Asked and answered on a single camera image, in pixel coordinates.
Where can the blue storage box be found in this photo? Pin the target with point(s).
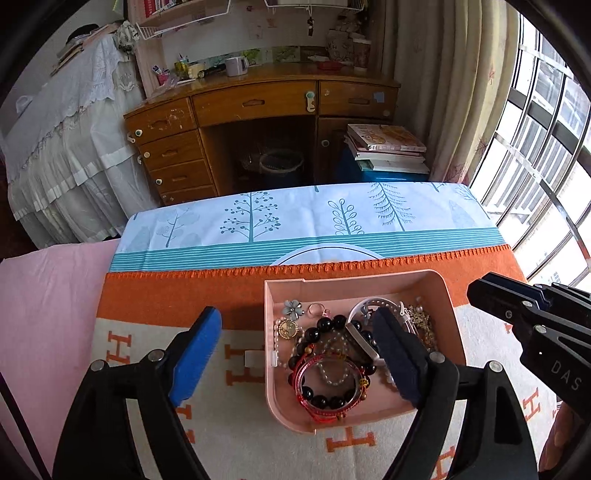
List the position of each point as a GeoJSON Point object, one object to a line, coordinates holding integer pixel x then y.
{"type": "Point", "coordinates": [392, 177]}

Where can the patterned paper cup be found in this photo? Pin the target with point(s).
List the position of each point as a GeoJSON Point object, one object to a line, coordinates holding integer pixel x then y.
{"type": "Point", "coordinates": [362, 54]}

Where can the blue waste basket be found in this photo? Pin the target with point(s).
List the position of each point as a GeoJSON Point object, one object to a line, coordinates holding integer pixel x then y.
{"type": "Point", "coordinates": [280, 167]}

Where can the stack of books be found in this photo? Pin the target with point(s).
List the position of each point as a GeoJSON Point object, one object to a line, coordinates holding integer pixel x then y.
{"type": "Point", "coordinates": [388, 141]}

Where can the white drawer child lock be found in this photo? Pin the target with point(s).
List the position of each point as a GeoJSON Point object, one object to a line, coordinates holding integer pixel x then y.
{"type": "Point", "coordinates": [309, 101]}

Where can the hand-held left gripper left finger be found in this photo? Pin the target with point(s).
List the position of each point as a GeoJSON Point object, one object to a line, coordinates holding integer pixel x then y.
{"type": "Point", "coordinates": [194, 360]}

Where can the blue tree print sheet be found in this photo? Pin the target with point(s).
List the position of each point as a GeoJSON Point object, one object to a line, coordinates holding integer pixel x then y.
{"type": "Point", "coordinates": [304, 217]}

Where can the metal window grille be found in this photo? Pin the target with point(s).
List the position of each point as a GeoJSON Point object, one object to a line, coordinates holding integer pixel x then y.
{"type": "Point", "coordinates": [545, 152]}

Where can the pile of books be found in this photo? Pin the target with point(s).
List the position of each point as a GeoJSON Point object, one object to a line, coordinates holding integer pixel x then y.
{"type": "Point", "coordinates": [78, 46]}

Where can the pale blue flower brooch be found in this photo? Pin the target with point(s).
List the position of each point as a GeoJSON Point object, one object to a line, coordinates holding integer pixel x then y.
{"type": "Point", "coordinates": [292, 308]}

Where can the small red dish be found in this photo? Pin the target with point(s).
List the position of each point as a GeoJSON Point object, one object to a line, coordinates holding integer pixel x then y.
{"type": "Point", "coordinates": [332, 66]}

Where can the white mug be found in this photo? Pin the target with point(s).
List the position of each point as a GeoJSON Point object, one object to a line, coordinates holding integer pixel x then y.
{"type": "Point", "coordinates": [234, 67]}

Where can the hanging keys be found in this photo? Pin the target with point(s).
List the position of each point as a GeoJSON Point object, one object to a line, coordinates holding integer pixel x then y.
{"type": "Point", "coordinates": [310, 26]}

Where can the wooden desk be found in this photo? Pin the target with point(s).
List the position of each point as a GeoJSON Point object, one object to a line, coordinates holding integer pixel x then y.
{"type": "Point", "coordinates": [254, 99]}

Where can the white bangle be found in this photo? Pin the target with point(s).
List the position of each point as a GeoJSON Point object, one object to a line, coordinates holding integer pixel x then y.
{"type": "Point", "coordinates": [358, 334]}

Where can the pink plastic box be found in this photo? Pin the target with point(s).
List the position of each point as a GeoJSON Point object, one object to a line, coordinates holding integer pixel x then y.
{"type": "Point", "coordinates": [286, 406]}

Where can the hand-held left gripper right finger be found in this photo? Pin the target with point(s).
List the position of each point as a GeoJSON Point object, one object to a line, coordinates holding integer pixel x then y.
{"type": "Point", "coordinates": [399, 364]}

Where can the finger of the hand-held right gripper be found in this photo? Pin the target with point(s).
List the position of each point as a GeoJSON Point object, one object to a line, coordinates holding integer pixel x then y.
{"type": "Point", "coordinates": [526, 287]}
{"type": "Point", "coordinates": [503, 302]}

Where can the white lace cover cloth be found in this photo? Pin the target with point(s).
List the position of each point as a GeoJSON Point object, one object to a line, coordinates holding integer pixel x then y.
{"type": "Point", "coordinates": [69, 147]}

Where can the small gold pendant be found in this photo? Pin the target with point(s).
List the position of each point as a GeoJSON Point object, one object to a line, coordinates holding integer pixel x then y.
{"type": "Point", "coordinates": [287, 329]}

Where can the gold hair comb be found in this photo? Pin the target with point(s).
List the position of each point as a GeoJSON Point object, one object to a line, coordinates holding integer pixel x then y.
{"type": "Point", "coordinates": [422, 323]}

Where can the white pearl strand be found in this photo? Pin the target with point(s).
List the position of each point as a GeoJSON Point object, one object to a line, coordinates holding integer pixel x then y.
{"type": "Point", "coordinates": [339, 376]}

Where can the beige leaf print curtain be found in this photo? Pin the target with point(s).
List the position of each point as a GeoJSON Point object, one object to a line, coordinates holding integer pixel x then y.
{"type": "Point", "coordinates": [443, 92]}

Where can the orange patterned blanket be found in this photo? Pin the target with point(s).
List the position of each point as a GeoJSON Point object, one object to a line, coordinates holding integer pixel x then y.
{"type": "Point", "coordinates": [175, 295]}

